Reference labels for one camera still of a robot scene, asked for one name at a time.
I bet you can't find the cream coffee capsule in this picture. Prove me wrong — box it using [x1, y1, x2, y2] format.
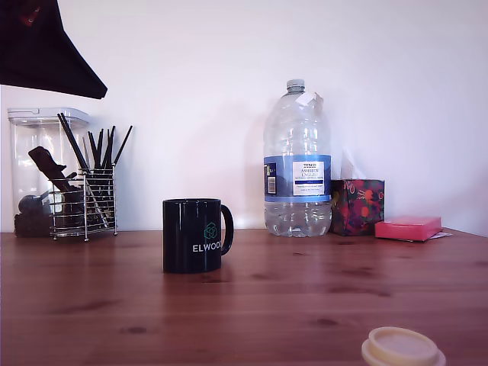
[361, 326, 447, 366]

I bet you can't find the dark coffee beans heap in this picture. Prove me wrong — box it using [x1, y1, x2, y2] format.
[14, 213, 53, 238]

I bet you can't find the clear container with white lid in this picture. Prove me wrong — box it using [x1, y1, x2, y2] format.
[6, 108, 91, 238]

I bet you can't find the black chopstick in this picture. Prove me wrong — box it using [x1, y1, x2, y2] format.
[61, 113, 92, 172]
[112, 124, 134, 168]
[106, 125, 117, 169]
[101, 128, 112, 169]
[87, 131, 100, 169]
[56, 112, 85, 172]
[94, 128, 104, 169]

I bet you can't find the black kitchen tool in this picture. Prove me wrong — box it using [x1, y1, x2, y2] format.
[17, 146, 78, 214]

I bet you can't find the black Elwood mug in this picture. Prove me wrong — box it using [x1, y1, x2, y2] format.
[162, 197, 235, 275]

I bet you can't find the large clear water bottle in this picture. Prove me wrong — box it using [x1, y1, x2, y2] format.
[262, 79, 333, 238]

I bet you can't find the white tissue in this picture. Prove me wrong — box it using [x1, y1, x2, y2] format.
[340, 146, 369, 181]

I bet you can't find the floral tissue box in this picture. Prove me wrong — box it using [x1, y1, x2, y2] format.
[329, 178, 386, 236]

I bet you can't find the pink flat box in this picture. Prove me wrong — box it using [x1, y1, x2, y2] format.
[374, 215, 443, 242]

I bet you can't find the chrome wire utensil rack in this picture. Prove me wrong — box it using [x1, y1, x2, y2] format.
[48, 167, 118, 242]

